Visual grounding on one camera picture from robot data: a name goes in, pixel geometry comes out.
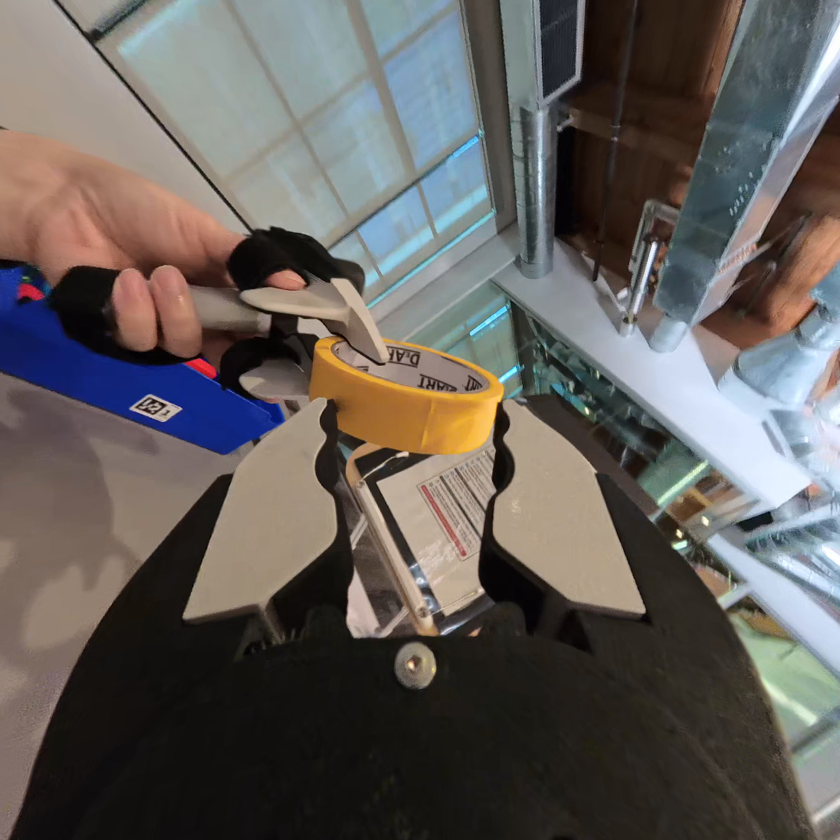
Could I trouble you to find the yellow tape roll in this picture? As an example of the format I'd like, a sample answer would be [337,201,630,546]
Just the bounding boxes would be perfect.
[308,336,505,455]

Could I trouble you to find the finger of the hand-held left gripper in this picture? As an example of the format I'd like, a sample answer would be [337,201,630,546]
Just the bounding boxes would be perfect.
[238,357,312,403]
[239,279,390,366]

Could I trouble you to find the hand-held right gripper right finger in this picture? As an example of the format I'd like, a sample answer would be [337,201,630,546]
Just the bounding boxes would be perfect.
[479,400,647,621]

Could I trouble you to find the silver air duct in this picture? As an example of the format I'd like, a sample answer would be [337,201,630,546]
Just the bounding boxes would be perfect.
[653,0,840,353]

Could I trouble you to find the person's left hand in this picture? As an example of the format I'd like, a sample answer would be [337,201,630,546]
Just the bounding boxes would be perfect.
[0,131,307,360]

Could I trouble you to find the blue plastic bin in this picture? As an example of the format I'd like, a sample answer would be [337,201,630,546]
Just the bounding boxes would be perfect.
[0,262,287,455]

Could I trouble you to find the silver elbow duct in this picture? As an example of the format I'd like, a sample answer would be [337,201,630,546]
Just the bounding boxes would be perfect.
[717,269,840,409]

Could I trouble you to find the acrylic sign stand wooden board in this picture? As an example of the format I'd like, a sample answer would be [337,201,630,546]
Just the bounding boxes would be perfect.
[341,443,501,637]

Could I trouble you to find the silver ceiling pipe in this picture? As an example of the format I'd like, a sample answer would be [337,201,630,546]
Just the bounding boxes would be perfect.
[619,200,681,337]

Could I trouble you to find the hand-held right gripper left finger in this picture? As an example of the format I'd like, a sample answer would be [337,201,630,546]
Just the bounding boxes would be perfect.
[182,397,355,624]

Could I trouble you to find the silver duct with vent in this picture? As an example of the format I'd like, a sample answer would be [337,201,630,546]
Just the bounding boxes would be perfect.
[499,0,586,280]

